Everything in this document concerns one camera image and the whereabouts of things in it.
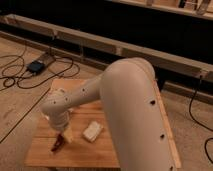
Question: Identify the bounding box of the red chili pepper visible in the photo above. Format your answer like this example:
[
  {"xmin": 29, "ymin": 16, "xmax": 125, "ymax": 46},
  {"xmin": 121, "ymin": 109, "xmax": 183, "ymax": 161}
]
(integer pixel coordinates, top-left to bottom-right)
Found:
[{"xmin": 51, "ymin": 134, "xmax": 65, "ymax": 152}]

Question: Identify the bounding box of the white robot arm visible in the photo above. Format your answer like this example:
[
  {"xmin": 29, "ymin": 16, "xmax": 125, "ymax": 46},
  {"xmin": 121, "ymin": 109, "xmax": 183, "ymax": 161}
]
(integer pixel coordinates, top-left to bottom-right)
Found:
[{"xmin": 41, "ymin": 57, "xmax": 177, "ymax": 171}]

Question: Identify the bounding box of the black cable right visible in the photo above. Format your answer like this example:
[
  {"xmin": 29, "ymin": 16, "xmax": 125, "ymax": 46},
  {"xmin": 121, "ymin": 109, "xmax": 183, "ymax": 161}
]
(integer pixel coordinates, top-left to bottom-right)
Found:
[{"xmin": 188, "ymin": 77, "xmax": 213, "ymax": 165}]

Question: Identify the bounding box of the white sponge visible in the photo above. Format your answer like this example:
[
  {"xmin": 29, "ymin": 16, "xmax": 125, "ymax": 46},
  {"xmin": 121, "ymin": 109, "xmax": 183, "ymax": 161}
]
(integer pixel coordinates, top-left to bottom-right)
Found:
[{"xmin": 83, "ymin": 121, "xmax": 103, "ymax": 142}]

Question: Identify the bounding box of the wooden table board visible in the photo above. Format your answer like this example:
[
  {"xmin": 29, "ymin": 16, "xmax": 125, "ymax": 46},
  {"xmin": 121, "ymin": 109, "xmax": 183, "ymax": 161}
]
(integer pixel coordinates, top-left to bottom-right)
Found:
[{"xmin": 24, "ymin": 78, "xmax": 183, "ymax": 169}]

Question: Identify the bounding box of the black floor cable left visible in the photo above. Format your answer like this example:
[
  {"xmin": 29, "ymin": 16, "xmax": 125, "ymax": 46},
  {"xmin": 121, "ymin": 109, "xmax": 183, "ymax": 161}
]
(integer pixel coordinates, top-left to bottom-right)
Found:
[{"xmin": 0, "ymin": 44, "xmax": 81, "ymax": 90}]

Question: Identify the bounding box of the wooden wall rail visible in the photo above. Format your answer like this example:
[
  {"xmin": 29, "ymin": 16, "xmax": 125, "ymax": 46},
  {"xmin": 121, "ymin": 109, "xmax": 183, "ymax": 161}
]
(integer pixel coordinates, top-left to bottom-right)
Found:
[{"xmin": 0, "ymin": 14, "xmax": 213, "ymax": 83}]

